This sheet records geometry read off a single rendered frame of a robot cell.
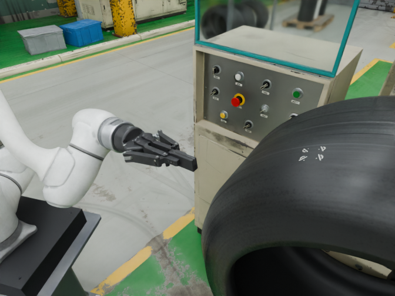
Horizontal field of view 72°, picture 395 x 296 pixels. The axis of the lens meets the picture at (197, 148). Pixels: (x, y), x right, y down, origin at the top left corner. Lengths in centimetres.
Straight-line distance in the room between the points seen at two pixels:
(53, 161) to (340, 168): 66
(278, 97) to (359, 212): 81
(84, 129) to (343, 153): 63
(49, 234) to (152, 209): 105
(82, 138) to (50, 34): 489
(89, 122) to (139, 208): 142
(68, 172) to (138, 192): 150
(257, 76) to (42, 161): 77
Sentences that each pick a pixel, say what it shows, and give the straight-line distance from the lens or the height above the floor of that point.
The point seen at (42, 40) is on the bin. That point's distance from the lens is 562.
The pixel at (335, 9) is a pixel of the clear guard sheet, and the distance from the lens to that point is 93.
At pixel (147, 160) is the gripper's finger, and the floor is 122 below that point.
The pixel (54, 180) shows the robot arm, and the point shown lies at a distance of 79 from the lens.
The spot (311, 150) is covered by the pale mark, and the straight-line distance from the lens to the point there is 35.
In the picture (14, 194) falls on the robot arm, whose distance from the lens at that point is 116.
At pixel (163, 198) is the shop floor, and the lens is 218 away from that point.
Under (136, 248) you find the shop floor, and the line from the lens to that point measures 194.
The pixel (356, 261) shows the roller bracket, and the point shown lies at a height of 94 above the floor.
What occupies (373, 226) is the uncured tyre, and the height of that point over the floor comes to 140.
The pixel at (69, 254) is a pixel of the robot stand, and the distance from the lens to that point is 123.
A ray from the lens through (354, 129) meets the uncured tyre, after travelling 39.
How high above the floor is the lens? 162
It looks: 38 degrees down
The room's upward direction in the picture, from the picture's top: straight up
